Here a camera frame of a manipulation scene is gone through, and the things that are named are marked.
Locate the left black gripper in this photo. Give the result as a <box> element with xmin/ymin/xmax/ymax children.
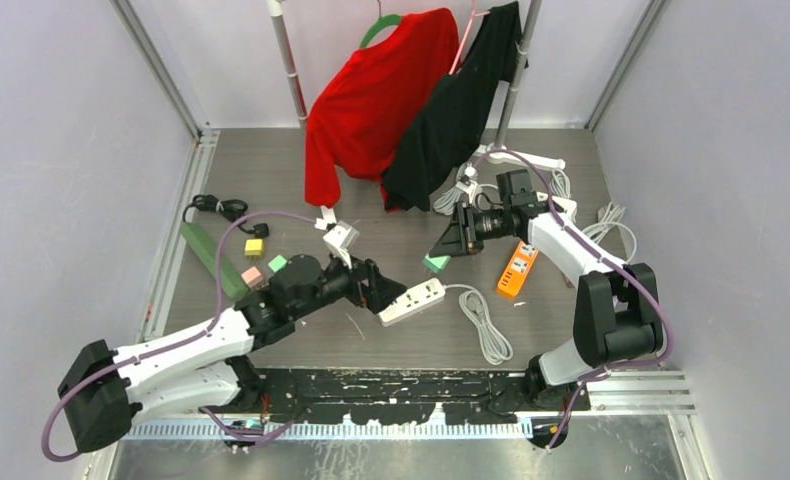
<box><xmin>291</xmin><ymin>247</ymin><xmax>405</xmax><ymax>320</ymax></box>

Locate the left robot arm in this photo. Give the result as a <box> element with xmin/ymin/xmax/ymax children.
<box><xmin>42</xmin><ymin>255</ymin><xmax>407</xmax><ymax>461</ymax></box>

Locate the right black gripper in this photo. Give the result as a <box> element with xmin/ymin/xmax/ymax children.
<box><xmin>430</xmin><ymin>201</ymin><xmax>512</xmax><ymax>260</ymax></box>

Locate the black shirt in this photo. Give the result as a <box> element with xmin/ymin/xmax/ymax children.
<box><xmin>381</xmin><ymin>1</ymin><xmax>522</xmax><ymax>212</ymax></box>

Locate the pink plug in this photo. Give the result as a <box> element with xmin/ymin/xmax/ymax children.
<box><xmin>241</xmin><ymin>266</ymin><xmax>265</xmax><ymax>290</ymax></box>

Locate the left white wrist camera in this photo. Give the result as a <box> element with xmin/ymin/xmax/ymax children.
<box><xmin>314</xmin><ymin>218</ymin><xmax>359</xmax><ymax>270</ymax></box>

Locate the white power strip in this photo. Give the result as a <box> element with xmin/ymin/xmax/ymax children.
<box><xmin>551</xmin><ymin>196</ymin><xmax>578</xmax><ymax>222</ymax></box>
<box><xmin>378</xmin><ymin>278</ymin><xmax>445</xmax><ymax>327</ymax></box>

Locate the green strip black cord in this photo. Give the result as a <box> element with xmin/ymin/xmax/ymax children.
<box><xmin>182</xmin><ymin>193</ymin><xmax>270</xmax><ymax>240</ymax></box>

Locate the red shirt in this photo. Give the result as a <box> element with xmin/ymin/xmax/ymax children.
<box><xmin>304</xmin><ymin>7</ymin><xmax>460</xmax><ymax>208</ymax></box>

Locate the clothes rack right pole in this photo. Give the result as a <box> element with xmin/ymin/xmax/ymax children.
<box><xmin>473</xmin><ymin>0</ymin><xmax>566</xmax><ymax>171</ymax></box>

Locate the pink hanger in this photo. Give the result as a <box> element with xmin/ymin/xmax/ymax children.
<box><xmin>448</xmin><ymin>0</ymin><xmax>489</xmax><ymax>75</ymax></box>

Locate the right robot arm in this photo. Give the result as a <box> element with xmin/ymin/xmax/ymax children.
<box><xmin>429</xmin><ymin>169</ymin><xmax>670</xmax><ymax>411</ymax></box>

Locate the orange power strip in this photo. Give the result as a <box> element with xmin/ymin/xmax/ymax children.
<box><xmin>495</xmin><ymin>241</ymin><xmax>539</xmax><ymax>300</ymax></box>

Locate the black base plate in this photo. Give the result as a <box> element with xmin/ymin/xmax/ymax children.
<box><xmin>208</xmin><ymin>368</ymin><xmax>590</xmax><ymax>426</ymax></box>

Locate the green hanger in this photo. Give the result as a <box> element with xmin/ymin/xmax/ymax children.
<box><xmin>359</xmin><ymin>14</ymin><xmax>402</xmax><ymax>49</ymax></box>

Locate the orange strip white cord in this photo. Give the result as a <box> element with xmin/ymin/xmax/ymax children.
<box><xmin>548</xmin><ymin>169</ymin><xmax>573</xmax><ymax>200</ymax></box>

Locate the clothes rack pole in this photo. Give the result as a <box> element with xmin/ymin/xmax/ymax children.
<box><xmin>267</xmin><ymin>0</ymin><xmax>340</xmax><ymax>230</ymax></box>
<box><xmin>473</xmin><ymin>0</ymin><xmax>566</xmax><ymax>171</ymax></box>

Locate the green power strip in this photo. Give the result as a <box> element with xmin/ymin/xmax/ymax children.
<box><xmin>180</xmin><ymin>222</ymin><xmax>249</xmax><ymax>300</ymax></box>

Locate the yellow plug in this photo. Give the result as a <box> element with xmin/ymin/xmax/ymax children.
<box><xmin>243</xmin><ymin>238</ymin><xmax>265</xmax><ymax>261</ymax></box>

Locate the clothes rack left pole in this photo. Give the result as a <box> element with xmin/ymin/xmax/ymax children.
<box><xmin>267</xmin><ymin>0</ymin><xmax>340</xmax><ymax>230</ymax></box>

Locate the purple strip white cord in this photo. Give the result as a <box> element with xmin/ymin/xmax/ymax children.
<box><xmin>583</xmin><ymin>201</ymin><xmax>638</xmax><ymax>260</ymax></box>

